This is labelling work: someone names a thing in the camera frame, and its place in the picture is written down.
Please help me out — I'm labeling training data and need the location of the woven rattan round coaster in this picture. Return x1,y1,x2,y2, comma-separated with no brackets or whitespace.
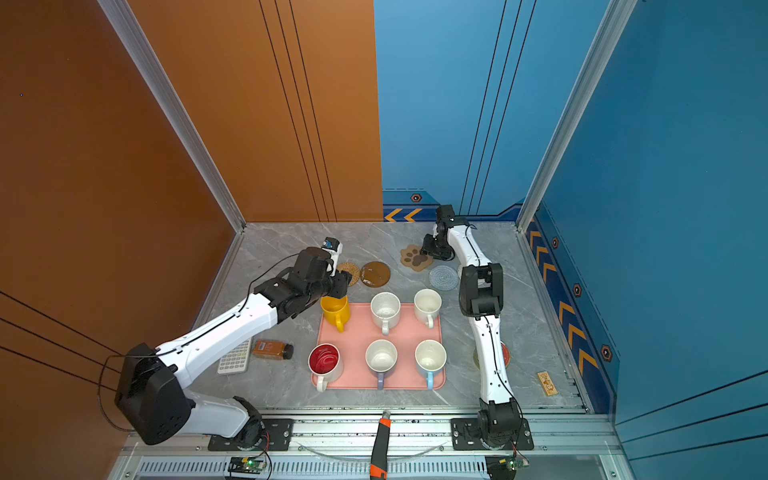
337,262,361,286

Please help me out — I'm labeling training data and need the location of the cork paw print coaster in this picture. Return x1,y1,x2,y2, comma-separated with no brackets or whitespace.
400,245,434,272

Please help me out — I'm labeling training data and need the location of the yellow mug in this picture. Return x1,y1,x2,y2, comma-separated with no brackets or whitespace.
320,296,351,333

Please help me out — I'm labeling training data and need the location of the light blue woven coaster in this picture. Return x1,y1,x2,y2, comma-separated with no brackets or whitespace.
429,265,460,291

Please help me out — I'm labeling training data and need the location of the glossy brown round coaster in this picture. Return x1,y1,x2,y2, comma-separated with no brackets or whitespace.
360,261,391,288

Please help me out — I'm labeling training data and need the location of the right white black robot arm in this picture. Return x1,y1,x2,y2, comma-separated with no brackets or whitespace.
421,205,523,448

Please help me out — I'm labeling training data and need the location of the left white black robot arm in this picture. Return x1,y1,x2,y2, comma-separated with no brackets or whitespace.
115,237,351,449

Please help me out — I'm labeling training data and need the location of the red interior mug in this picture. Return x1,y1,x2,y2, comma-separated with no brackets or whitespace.
308,343,343,392

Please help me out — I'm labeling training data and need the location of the amber spice bottle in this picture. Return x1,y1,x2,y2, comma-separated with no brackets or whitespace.
252,340,294,360

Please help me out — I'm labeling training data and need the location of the white calculator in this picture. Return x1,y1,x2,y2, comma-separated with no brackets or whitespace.
217,339,252,375

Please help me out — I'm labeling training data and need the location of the red round tin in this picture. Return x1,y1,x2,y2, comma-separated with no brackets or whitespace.
473,341,510,369

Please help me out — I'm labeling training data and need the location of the small wooden block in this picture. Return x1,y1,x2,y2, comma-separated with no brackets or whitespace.
537,371,559,397

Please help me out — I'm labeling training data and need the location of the left green circuit board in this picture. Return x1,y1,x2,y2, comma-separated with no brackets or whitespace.
226,456,270,479

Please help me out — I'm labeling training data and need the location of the green circuit board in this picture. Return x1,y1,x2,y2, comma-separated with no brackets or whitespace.
485,455,530,480
226,456,270,479

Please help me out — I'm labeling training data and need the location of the right green circuit board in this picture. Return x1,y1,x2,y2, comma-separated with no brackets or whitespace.
485,455,530,480

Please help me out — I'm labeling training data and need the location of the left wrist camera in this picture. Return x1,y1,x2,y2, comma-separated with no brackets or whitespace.
322,237,343,263

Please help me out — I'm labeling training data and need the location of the white mug purple handle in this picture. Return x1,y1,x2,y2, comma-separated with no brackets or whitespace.
365,339,398,390

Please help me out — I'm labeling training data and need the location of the white mug blue handle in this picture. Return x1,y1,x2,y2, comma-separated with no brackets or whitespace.
414,339,447,390

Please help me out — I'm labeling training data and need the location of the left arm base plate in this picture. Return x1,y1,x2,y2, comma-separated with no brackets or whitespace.
207,418,294,453

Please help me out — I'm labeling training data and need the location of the orange black handled tool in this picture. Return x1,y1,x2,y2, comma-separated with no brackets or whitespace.
369,410,391,480

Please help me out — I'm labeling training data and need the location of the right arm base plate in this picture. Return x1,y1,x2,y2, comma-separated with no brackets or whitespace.
450,417,535,451

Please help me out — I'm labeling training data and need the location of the aluminium front rail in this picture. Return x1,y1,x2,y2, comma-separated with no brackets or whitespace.
108,408,634,479

